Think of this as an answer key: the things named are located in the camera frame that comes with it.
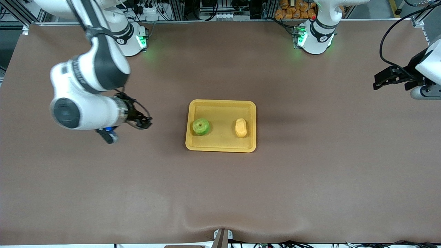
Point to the yellow plastic tray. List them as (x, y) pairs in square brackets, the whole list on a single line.
[(220, 119)]

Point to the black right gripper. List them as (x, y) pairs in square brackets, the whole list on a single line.
[(135, 115)]

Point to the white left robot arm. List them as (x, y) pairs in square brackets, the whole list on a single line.
[(317, 38)]

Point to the bag of orange snacks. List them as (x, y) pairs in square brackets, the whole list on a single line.
[(295, 9)]

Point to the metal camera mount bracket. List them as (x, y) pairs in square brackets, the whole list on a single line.
[(222, 238)]

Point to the brown table cloth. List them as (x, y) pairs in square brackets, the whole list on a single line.
[(220, 193)]

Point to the yellow potato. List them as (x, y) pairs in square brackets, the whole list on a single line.
[(241, 128)]

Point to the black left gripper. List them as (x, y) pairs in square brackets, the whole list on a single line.
[(411, 73)]

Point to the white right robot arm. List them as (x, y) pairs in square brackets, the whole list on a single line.
[(86, 110)]

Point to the green apple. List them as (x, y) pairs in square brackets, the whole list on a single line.
[(201, 126)]

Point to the white power strip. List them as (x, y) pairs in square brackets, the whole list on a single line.
[(227, 16)]

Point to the aluminium frame strut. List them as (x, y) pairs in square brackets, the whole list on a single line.
[(425, 13), (20, 13)]

